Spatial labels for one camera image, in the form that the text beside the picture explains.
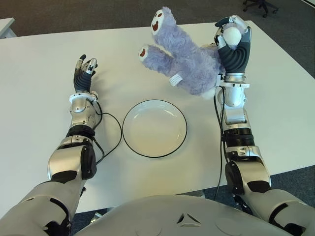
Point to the silver robot torso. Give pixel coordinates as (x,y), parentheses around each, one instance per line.
(182,216)

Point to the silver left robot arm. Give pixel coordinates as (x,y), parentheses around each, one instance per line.
(66,157)

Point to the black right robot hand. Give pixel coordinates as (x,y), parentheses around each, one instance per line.
(236,59)

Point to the purple plush bunny doll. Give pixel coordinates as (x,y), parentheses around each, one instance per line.
(187,59)

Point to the black office chair base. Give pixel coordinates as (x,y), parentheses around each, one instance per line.
(261,6)

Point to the white plate black rim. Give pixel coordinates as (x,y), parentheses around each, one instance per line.
(155,129)

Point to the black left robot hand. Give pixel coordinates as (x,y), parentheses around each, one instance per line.
(83,81)

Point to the grey side table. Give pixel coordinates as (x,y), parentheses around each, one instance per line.
(6,27)

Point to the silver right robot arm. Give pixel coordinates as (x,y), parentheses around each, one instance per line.
(246,167)

